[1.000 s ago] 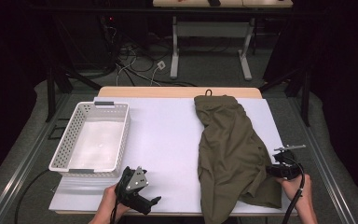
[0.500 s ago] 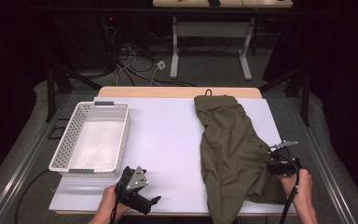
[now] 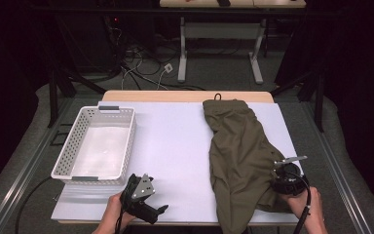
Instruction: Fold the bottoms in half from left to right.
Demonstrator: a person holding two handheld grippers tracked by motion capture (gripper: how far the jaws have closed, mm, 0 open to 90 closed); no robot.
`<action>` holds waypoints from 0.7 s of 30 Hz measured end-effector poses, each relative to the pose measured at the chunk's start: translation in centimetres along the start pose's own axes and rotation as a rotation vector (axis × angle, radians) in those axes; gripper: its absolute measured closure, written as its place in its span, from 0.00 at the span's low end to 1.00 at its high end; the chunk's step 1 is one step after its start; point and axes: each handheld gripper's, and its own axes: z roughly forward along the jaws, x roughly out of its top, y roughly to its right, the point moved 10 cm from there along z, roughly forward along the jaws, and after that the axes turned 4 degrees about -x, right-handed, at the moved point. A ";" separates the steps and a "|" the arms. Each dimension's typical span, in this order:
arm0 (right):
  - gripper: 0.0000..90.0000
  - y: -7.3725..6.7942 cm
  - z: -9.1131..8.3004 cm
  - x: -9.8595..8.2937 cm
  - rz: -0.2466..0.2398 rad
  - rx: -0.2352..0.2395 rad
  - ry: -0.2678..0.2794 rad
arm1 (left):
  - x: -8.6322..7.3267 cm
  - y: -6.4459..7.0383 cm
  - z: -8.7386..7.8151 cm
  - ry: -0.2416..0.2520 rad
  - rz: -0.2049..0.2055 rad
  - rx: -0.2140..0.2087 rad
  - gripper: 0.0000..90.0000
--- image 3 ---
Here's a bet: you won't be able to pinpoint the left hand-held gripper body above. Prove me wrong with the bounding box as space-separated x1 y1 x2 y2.
120 174 159 225

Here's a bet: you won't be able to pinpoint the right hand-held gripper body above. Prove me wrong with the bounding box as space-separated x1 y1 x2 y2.
271 155 310 197

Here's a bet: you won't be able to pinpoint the olive green shorts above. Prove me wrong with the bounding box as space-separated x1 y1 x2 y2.
202 93 295 234

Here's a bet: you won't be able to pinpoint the white perforated plastic basket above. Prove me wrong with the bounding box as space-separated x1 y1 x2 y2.
50 105 137 187

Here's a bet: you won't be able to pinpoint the person's left hand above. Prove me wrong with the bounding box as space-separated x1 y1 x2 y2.
105 191 137 230

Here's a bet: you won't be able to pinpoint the person's right hand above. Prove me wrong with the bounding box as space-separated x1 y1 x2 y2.
279 186 322 225

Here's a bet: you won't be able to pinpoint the black metal stand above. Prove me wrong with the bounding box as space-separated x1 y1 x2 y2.
271 69 325 133
47 64 106 129

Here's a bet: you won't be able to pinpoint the black curtain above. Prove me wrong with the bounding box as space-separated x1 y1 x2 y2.
0 0 59 201
274 0 374 215

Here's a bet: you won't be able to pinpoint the wooden desk with white legs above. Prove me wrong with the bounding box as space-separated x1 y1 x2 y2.
159 0 307 86

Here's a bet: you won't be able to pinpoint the black metal crossbar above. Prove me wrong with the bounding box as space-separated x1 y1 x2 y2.
22 7 342 18

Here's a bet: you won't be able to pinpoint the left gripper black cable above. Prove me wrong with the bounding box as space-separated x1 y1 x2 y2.
115 181 134 234

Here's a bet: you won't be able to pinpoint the aluminium floor rail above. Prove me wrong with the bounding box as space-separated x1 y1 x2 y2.
300 100 371 234
0 97 76 234

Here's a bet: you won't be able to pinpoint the thick black floor cable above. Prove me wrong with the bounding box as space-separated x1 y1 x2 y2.
14 175 53 234

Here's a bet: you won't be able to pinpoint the thin black floor cable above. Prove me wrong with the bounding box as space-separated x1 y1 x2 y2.
123 64 207 92

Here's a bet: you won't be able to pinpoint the white floor cable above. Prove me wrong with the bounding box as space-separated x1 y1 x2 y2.
121 52 144 91

